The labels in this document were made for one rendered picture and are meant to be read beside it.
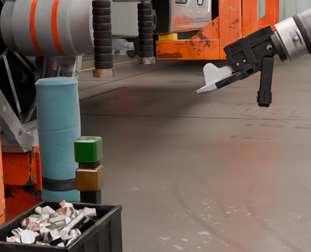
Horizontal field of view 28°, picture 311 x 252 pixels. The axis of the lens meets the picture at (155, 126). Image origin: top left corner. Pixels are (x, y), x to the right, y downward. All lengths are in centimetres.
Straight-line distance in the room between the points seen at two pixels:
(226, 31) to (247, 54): 364
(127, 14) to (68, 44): 280
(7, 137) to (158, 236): 130
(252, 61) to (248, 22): 556
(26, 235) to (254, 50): 73
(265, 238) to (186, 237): 31
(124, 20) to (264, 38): 280
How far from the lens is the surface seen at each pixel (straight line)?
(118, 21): 413
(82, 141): 106
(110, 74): 121
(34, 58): 171
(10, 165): 143
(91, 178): 107
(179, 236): 254
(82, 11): 136
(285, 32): 138
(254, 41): 140
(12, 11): 143
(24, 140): 137
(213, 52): 504
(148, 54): 154
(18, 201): 149
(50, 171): 132
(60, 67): 168
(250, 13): 694
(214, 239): 250
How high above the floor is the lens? 86
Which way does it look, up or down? 10 degrees down
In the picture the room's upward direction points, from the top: 2 degrees counter-clockwise
